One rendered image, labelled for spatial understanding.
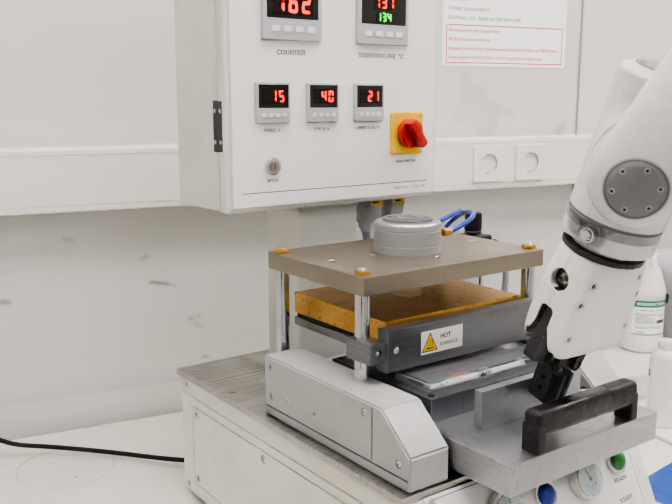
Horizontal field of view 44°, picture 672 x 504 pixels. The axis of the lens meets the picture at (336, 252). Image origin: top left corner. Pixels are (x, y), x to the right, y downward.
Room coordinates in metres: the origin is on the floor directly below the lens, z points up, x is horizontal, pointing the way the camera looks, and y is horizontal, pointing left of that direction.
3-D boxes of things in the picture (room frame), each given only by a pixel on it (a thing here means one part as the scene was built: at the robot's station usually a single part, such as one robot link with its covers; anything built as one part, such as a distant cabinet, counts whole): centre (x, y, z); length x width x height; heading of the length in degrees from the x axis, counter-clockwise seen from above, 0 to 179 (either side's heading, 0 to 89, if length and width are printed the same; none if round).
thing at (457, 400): (0.90, -0.12, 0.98); 0.20 x 0.17 x 0.03; 126
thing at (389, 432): (0.82, -0.01, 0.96); 0.25 x 0.05 x 0.07; 36
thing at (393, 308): (0.96, -0.09, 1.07); 0.22 x 0.17 x 0.10; 126
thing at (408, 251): (0.99, -0.08, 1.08); 0.31 x 0.24 x 0.13; 126
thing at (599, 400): (0.75, -0.23, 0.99); 0.15 x 0.02 x 0.04; 126
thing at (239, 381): (0.98, -0.06, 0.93); 0.46 x 0.35 x 0.01; 36
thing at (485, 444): (0.86, -0.15, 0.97); 0.30 x 0.22 x 0.08; 36
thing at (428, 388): (0.86, -0.15, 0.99); 0.18 x 0.06 x 0.02; 126
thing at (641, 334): (1.59, -0.61, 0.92); 0.09 x 0.08 x 0.25; 6
